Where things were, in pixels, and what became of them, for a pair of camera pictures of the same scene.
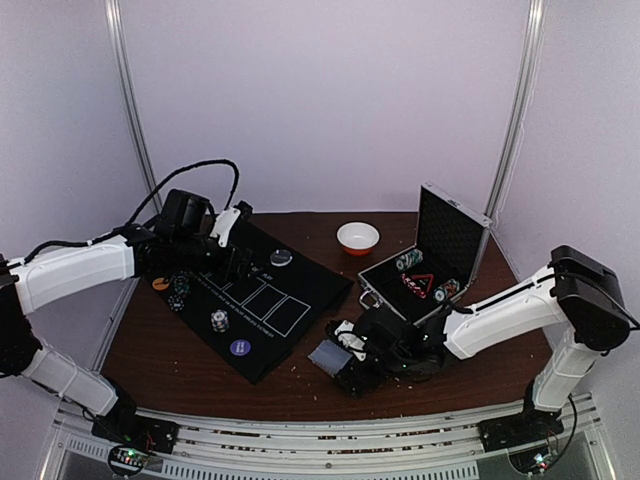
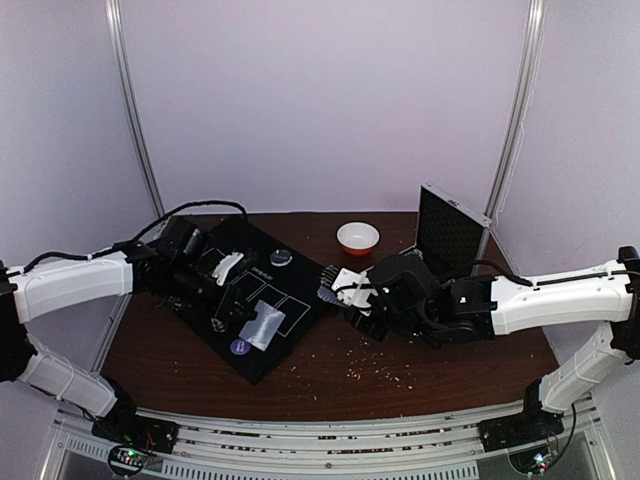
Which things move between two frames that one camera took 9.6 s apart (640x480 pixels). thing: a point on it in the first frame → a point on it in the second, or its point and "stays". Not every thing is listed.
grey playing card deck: [330, 357] → [327, 294]
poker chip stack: [219, 320] stays
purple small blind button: [240, 347] stays
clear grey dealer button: [280, 257] stays
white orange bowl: [357, 238] stays
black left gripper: [242, 258] → [231, 294]
